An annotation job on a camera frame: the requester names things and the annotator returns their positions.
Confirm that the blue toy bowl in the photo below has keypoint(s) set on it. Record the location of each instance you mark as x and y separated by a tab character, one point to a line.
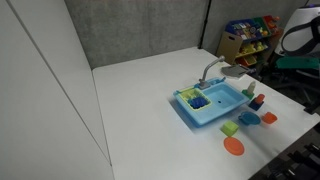
250	118

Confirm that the teal gripper mount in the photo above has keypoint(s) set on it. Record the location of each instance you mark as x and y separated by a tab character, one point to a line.
293	62

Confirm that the orange cylinder block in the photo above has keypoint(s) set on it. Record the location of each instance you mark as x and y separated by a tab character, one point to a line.
260	98

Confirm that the blue toy dishes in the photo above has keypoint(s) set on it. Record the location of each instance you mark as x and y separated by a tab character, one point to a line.
196	102

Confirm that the black clamp hardware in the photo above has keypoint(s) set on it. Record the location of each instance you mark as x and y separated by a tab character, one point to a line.
305	160

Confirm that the blue storage bin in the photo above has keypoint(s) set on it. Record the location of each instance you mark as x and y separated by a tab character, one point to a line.
233	27

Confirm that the yellow-green dish rack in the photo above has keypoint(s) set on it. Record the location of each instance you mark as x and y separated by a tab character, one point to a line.
185	95

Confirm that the green toy cup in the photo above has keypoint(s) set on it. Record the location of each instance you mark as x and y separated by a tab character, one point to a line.
229	128

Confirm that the blue toy sink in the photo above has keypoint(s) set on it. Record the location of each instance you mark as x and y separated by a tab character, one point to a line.
230	97

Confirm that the grey metal mounting plate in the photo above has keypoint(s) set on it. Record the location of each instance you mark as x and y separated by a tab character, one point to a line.
235	70

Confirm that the black stand pole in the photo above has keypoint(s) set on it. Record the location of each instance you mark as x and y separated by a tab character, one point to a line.
204	26

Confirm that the wooden toy storage shelf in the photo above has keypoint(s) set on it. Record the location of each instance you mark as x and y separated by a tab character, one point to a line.
228	45

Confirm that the red storage bin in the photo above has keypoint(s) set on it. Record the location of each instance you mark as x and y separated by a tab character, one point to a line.
269	20

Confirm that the green block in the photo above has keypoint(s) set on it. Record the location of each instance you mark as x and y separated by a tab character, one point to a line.
246	94

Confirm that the white toy bottle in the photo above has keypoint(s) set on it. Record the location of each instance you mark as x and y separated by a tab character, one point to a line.
251	87

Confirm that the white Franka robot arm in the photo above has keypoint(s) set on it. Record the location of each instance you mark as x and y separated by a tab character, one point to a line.
300	18

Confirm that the red toy block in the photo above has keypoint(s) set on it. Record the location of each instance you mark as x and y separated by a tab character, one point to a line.
269	118

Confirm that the orange toy plate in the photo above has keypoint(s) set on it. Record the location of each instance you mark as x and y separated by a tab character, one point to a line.
234	146

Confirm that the blue cube block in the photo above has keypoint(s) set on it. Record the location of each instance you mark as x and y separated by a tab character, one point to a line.
254	106

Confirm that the grey toy faucet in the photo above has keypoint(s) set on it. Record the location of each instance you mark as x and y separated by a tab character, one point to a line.
208	68

